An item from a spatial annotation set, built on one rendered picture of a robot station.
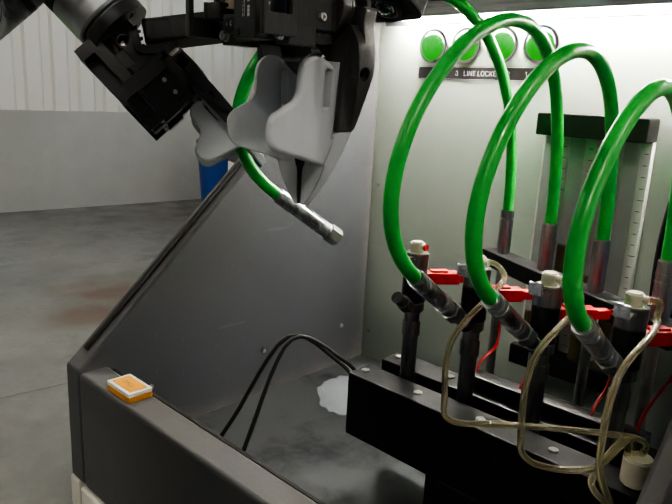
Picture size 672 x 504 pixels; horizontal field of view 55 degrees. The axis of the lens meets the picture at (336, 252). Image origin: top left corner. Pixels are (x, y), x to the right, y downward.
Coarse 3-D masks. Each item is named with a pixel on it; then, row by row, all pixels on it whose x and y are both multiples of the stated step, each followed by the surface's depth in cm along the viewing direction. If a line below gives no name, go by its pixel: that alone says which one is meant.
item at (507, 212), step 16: (448, 0) 76; (464, 0) 76; (480, 16) 78; (496, 48) 79; (256, 64) 68; (496, 64) 80; (240, 80) 68; (240, 96) 68; (512, 96) 82; (512, 144) 84; (240, 160) 70; (512, 160) 84; (256, 176) 71; (512, 176) 85; (272, 192) 72; (512, 192) 86; (512, 208) 86
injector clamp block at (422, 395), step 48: (384, 384) 74; (432, 384) 76; (384, 432) 74; (432, 432) 69; (480, 432) 65; (528, 432) 65; (432, 480) 70; (480, 480) 66; (528, 480) 62; (576, 480) 58
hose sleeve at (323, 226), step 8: (280, 192) 72; (280, 200) 73; (288, 200) 73; (288, 208) 73; (296, 208) 73; (304, 208) 74; (296, 216) 74; (304, 216) 74; (312, 216) 75; (320, 216) 76; (312, 224) 75; (320, 224) 75; (328, 224) 76; (320, 232) 76; (328, 232) 76
